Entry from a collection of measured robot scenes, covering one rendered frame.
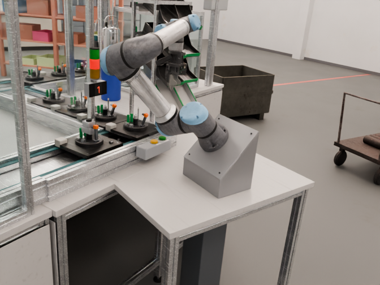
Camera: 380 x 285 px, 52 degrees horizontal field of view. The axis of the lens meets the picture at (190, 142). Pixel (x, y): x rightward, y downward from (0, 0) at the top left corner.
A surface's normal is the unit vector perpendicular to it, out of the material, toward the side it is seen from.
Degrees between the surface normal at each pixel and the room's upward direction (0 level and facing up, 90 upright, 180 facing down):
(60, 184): 90
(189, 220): 0
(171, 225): 0
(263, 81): 90
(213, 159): 44
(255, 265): 0
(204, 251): 90
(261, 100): 90
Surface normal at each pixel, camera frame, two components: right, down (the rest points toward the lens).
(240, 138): -0.51, -0.56
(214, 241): 0.60, 0.33
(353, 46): -0.80, 0.16
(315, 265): 0.07, -0.93
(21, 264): 0.82, 0.26
